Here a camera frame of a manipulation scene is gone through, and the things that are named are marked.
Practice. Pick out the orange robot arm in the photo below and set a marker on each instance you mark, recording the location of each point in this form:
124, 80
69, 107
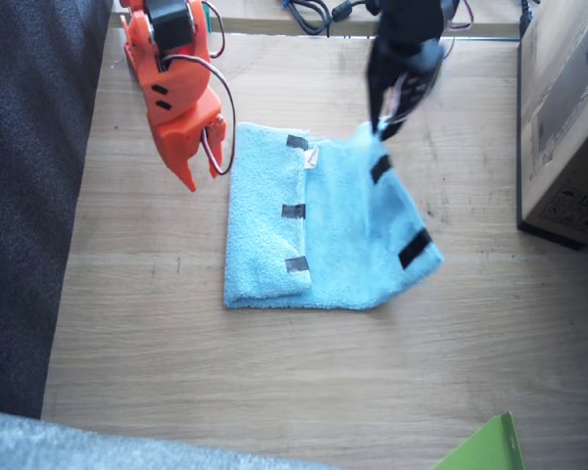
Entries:
176, 78

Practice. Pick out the black tape strip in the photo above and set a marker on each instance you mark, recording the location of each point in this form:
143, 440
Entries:
415, 247
297, 142
294, 211
296, 264
380, 168

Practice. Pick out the light grey foam panel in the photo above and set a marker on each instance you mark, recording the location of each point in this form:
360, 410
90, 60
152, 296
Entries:
78, 445

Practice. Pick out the lime green plastic bracket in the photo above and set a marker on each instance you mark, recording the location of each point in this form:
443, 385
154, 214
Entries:
490, 448

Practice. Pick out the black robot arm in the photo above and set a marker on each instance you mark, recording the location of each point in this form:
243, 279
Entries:
411, 19

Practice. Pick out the dark grey foam panel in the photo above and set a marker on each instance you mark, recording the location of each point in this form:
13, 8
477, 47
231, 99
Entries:
24, 196

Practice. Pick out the brown cardboard box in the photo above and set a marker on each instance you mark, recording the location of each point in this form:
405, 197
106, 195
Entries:
568, 122

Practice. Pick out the light blue towel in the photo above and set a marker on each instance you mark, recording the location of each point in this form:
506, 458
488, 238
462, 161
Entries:
348, 235

